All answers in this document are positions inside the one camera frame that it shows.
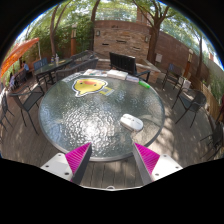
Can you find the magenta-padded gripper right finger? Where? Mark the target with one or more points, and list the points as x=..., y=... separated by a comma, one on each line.
x=148, y=159

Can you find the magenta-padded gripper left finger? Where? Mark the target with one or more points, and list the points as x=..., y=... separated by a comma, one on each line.
x=76, y=159

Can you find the white computer mouse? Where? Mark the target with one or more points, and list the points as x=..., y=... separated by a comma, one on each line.
x=131, y=122

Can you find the yellow duck-shaped mouse pad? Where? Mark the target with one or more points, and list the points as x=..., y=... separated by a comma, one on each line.
x=88, y=86

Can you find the dark metal mesh chair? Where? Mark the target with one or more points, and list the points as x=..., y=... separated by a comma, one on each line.
x=216, y=136
x=30, y=100
x=193, y=101

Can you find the yellow card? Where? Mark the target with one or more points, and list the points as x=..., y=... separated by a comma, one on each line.
x=107, y=91

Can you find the small green packet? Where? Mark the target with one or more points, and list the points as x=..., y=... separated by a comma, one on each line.
x=144, y=84

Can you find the thin blue white booklet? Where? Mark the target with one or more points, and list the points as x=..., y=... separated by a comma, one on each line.
x=132, y=79

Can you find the white bag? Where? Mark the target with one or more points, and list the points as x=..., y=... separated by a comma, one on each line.
x=186, y=84

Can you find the colourful picture sheet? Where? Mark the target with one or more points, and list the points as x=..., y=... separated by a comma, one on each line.
x=95, y=72

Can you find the thick white book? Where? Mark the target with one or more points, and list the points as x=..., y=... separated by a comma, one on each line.
x=117, y=74

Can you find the dark wicker chair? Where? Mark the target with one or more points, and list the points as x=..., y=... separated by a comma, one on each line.
x=81, y=55
x=78, y=68

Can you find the dark metal blue-backed chair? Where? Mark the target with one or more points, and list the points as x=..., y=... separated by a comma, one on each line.
x=174, y=70

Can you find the dark green patio table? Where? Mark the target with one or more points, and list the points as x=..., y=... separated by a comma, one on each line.
x=51, y=66

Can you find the black slatted-back chair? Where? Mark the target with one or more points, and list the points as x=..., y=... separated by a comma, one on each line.
x=122, y=62

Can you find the clear drink cup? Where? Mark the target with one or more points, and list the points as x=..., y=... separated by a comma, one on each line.
x=56, y=59

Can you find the person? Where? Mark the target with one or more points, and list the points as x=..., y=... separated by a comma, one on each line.
x=25, y=66
x=12, y=80

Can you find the blue patio chair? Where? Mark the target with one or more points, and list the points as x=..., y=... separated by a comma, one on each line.
x=39, y=63

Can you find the forked tree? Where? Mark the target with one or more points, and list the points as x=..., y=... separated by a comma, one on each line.
x=153, y=43

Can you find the orange patio umbrella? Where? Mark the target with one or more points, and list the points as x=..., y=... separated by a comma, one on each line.
x=16, y=53

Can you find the slim leaning tree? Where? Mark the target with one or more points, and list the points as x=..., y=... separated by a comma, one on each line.
x=52, y=36

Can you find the white wall box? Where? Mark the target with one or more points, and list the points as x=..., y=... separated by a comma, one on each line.
x=158, y=58

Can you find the orange lamp post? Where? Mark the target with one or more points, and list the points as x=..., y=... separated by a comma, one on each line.
x=73, y=41

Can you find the black wall lamp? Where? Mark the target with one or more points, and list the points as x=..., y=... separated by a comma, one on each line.
x=147, y=38
x=98, y=33

